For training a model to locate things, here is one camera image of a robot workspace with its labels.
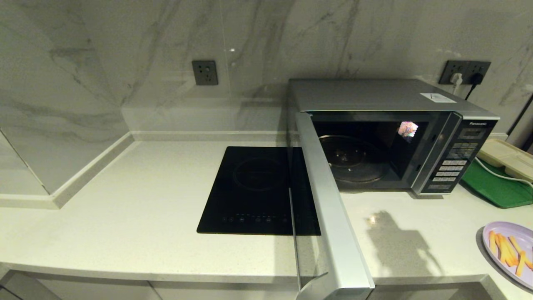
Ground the black induction cooktop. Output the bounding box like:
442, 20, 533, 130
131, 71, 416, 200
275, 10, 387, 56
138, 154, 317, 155
197, 146, 321, 236

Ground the green plastic tray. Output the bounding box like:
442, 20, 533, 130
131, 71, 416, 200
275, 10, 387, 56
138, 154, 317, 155
460, 158, 533, 209

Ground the white label sticker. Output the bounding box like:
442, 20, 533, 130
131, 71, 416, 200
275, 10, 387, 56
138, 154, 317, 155
419, 93, 456, 104

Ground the silver Panasonic microwave oven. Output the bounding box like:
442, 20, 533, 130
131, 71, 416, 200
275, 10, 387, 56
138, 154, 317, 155
287, 79, 499, 195

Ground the white cable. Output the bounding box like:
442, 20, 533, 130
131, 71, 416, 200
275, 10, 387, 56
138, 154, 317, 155
474, 157, 533, 184

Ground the grey double wall socket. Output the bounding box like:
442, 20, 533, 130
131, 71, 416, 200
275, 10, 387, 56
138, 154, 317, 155
438, 61, 491, 85

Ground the grey cabinet front panel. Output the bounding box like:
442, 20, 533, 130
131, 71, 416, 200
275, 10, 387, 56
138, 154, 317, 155
371, 283, 486, 300

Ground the purple round plate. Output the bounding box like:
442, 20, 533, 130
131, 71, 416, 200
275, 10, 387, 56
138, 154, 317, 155
482, 221, 533, 291

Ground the black glass microwave door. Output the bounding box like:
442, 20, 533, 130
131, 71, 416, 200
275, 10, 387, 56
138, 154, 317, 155
287, 112, 375, 300

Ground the grey single wall socket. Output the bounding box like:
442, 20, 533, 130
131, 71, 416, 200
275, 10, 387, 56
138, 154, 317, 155
192, 60, 219, 86

